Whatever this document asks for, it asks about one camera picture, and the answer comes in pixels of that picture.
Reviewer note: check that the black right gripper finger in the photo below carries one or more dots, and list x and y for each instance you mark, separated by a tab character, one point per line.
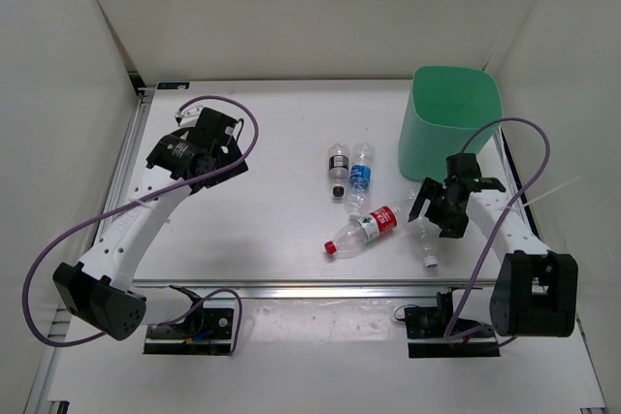
453	223
425	203

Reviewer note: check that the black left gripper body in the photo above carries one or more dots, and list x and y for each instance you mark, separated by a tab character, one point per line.
212	154

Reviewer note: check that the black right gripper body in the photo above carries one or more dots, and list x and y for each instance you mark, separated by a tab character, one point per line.
443	206

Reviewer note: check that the clear unlabelled plastic bottle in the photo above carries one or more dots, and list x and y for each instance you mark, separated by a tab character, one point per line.
421	232

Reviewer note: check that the blue label plastic bottle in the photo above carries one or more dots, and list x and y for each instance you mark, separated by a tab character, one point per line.
361	161

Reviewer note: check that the black label plastic bottle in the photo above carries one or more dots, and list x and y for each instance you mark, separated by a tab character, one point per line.
338	170

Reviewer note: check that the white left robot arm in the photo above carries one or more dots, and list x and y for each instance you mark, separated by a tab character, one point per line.
98	287

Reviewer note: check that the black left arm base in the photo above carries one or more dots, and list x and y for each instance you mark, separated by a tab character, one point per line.
208	331

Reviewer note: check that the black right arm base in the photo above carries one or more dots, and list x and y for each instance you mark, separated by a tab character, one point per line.
425	324

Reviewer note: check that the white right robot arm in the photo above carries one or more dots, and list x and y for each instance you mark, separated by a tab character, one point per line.
535	291

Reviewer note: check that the green plastic bin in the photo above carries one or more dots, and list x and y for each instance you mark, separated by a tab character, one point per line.
446	105

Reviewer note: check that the red label plastic bottle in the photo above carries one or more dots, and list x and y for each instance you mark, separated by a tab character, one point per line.
355	237

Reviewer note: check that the aluminium table frame rail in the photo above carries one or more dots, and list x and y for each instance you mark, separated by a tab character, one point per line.
317	336

